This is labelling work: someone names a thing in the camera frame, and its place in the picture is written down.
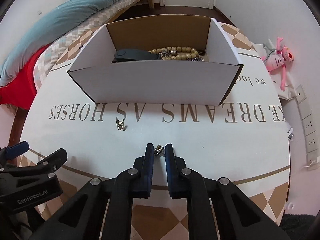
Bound checkered mattress cover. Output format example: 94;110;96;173
33;0;141;90

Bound white folded cloth pile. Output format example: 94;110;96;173
253;37;297;101

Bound white cardboard box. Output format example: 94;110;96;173
68;14;243;106

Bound red bed sheet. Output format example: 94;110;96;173
1;44;49;110

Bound white plastic shopping bag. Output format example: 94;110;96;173
285;121;294;141

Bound small rhinestone earring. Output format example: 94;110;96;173
154;145;165;157

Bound pink panther plush toy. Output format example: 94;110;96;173
261;37;294;91

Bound wooden bead bracelet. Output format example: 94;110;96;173
147;45;201;61

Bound teal quilt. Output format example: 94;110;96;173
1;0;120;87

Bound white wall socket strip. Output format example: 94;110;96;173
296;85;319;171

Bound black smart band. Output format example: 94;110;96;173
112;49;161;63

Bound diamond pattern printed tablecloth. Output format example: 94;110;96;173
17;24;290;224

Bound black fuzzy trousers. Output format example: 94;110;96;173
280;214;316;240

